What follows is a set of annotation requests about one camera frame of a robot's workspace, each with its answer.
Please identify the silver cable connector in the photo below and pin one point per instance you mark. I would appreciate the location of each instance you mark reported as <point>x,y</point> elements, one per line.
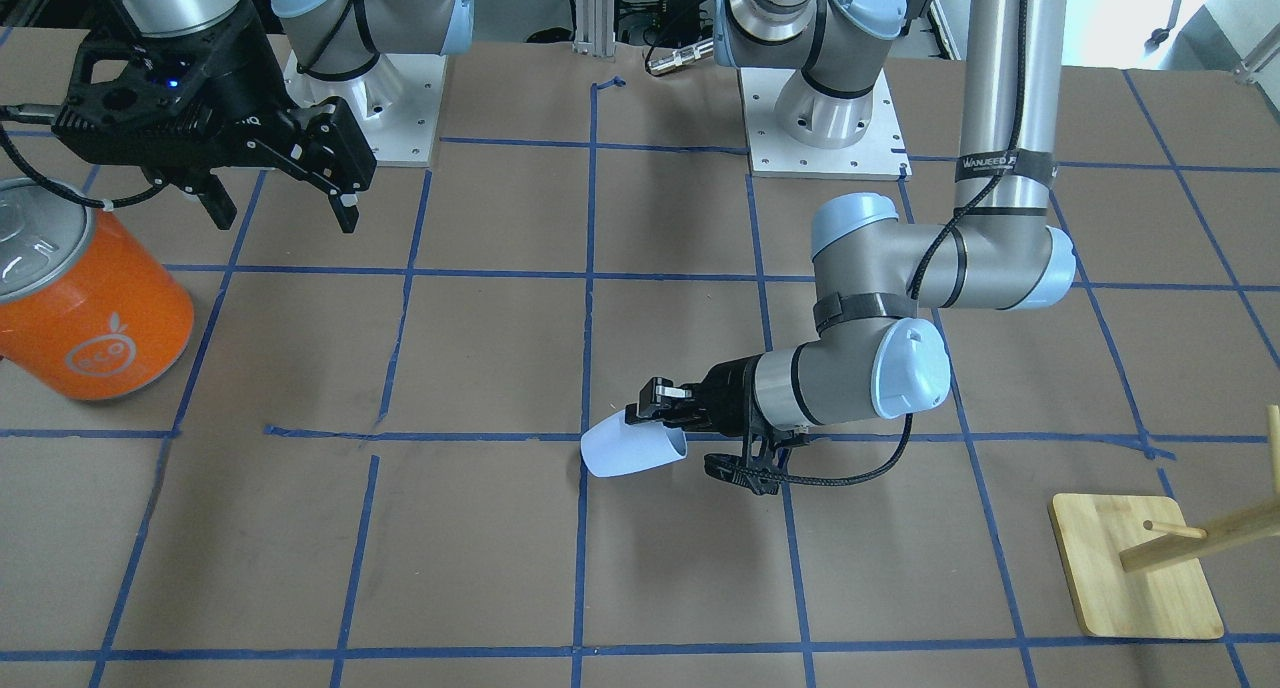
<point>680,58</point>

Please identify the wooden stand base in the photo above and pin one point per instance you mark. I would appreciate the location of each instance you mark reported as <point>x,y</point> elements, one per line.
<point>1169,603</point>

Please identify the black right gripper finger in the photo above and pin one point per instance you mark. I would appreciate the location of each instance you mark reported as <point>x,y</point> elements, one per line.
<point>211,193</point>
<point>345,210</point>

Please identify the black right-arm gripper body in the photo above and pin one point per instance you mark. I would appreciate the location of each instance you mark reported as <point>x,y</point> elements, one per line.
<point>237,90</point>

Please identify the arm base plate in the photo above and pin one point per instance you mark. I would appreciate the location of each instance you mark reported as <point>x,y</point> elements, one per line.
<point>795,131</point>
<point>397,104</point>

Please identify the light blue plastic cup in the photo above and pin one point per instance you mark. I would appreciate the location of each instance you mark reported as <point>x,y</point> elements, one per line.
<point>613,447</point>

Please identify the aluminium frame post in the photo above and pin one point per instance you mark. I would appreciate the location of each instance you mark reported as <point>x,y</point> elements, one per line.
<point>594,28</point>

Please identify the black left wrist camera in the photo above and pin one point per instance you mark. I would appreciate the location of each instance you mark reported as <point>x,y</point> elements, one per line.
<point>762,462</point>

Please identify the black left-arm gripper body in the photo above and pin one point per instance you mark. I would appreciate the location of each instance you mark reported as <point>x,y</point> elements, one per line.
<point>730,385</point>

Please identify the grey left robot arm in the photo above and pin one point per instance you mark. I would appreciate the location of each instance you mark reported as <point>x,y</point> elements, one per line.
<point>873,356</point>

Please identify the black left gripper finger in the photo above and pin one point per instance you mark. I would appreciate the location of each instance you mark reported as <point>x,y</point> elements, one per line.
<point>665,402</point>

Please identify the orange metal can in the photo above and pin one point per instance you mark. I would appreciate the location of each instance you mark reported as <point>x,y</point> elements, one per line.
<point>85,308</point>

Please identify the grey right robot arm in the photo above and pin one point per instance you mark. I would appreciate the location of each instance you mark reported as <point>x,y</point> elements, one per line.
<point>333,40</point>

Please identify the wooden stand rod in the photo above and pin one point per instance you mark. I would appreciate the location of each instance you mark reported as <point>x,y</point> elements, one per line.
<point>1220,528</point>

